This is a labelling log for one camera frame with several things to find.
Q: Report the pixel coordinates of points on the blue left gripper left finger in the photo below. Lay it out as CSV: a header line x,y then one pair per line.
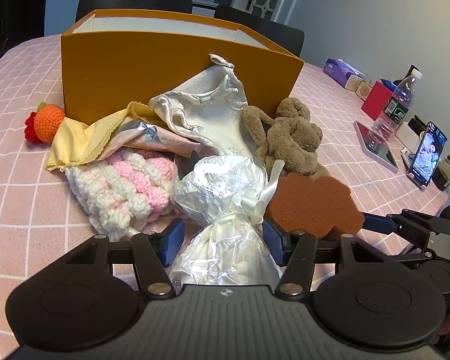
x,y
167,243

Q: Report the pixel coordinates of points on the black chair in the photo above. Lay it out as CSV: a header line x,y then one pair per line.
x,y
289,38
86,6

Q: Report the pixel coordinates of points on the orange crochet fruit toy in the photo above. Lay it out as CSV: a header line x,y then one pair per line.
x,y
42,124

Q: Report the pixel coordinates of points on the pink white crochet item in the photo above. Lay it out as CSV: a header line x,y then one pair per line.
x,y
125,192

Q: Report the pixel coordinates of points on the white tablet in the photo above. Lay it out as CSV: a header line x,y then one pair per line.
x,y
379,152

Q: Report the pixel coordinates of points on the brown plush toy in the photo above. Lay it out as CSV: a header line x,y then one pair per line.
x,y
290,136

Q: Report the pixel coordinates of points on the brown sponge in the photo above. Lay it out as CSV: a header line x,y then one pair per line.
x,y
323,207

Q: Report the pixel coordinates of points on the purple tissue pack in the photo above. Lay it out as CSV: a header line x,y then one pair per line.
x,y
340,71

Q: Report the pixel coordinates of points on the orange cardboard box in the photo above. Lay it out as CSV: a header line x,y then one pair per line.
x,y
112,57

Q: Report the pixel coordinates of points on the yellow microfibre cloth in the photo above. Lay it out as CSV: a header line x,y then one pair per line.
x,y
76,143

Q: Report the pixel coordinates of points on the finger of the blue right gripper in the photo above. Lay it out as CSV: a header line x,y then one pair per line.
x,y
379,224

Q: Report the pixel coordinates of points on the smartphone on stand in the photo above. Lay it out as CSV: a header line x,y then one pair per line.
x,y
427,155

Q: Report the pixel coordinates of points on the white drawstring pouch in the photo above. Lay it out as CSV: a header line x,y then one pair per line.
x,y
208,109

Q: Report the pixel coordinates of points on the red box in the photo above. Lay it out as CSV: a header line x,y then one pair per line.
x,y
378,98

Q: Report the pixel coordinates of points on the clear plastic bag with ribbon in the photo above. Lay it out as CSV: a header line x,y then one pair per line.
x,y
227,195

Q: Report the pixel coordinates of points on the small beige speaker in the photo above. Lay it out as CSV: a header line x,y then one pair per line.
x,y
361,87

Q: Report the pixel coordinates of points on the black chair right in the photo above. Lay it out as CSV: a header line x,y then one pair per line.
x,y
289,38

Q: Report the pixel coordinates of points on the clear plastic water bottle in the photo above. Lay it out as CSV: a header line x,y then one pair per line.
x,y
398,106

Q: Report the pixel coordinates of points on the black chair left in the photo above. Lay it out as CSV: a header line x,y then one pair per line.
x,y
86,6

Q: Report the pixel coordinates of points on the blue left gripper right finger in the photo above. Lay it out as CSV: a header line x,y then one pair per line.
x,y
280,243

